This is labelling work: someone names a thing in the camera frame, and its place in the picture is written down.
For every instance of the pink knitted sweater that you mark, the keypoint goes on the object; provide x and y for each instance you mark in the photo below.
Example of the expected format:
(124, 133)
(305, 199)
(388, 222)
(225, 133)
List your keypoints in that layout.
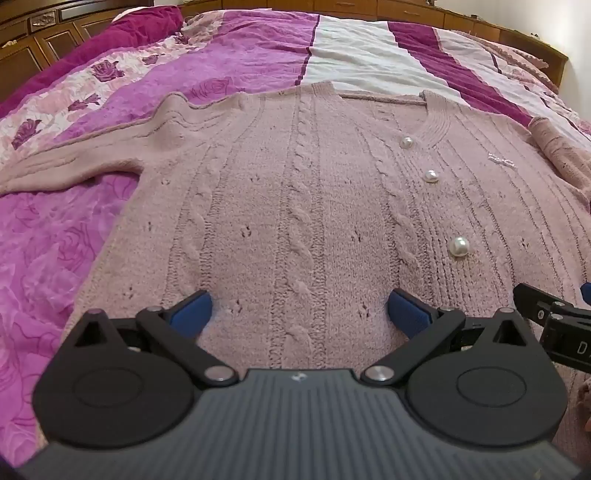
(300, 184)

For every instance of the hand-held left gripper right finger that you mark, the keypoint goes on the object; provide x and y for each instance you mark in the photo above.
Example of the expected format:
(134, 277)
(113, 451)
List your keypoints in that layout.
(406, 314)

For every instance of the dark wooden headboard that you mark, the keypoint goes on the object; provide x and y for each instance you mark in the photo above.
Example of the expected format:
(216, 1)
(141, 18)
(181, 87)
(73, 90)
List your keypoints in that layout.
(46, 37)

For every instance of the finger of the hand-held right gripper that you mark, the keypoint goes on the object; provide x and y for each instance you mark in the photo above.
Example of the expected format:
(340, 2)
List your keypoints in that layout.
(535, 302)
(587, 294)

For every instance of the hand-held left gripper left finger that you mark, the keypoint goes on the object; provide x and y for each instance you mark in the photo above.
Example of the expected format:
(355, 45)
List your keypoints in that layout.
(194, 310)

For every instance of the pink chenille blanket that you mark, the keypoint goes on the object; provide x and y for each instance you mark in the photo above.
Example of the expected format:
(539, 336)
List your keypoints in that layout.
(517, 57)

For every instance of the light wooden cabinet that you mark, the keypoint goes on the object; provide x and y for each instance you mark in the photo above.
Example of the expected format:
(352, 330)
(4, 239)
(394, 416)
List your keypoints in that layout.
(461, 18)

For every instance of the magenta velvet pillow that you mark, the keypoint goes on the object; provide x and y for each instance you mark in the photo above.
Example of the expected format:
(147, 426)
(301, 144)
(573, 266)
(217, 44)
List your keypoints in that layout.
(115, 39)

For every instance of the purple striped floral bedspread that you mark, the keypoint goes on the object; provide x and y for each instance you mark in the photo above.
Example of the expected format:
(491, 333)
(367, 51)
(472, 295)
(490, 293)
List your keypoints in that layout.
(69, 240)

